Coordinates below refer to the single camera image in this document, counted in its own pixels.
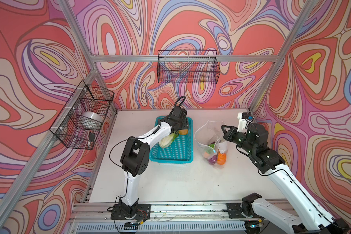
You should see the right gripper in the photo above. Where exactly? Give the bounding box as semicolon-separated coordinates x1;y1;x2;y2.
221;124;254;155

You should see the brown potato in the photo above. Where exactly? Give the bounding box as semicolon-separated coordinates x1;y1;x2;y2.
178;129;189;136

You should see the green lettuce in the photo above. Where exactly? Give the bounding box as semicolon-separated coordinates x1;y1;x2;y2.
159;133;178;148

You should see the teal plastic basket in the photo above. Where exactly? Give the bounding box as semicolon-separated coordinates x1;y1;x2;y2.
149;116;194;164

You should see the orange pumpkin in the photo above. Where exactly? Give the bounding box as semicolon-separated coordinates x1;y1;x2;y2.
216;153;227;165

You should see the clear zip top bag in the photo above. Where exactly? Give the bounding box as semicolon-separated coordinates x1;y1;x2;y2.
194;121;228;169

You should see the purple onion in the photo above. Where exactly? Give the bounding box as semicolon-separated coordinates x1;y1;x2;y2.
208;155;218;165

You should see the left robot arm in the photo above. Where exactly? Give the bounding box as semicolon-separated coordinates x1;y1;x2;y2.
119;106;188;208

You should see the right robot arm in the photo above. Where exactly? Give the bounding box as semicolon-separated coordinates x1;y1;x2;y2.
221;123;351;234

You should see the white roll in basket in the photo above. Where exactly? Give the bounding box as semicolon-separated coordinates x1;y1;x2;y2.
81;111;103;130

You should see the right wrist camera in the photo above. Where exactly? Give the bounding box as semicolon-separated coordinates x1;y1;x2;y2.
238;112;254;132

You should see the black wire basket back wall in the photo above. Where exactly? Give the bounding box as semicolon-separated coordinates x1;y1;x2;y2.
157;49;220;84

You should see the black wire basket wall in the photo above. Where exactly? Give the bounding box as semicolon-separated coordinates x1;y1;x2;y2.
49;81;115;150
157;49;220;84

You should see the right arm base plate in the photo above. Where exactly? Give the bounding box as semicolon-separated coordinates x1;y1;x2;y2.
226;201;268;220

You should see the black wire basket left wall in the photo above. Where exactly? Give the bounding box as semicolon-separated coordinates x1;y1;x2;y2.
49;81;115;150

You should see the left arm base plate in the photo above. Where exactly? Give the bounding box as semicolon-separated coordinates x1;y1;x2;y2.
107;203;151;220

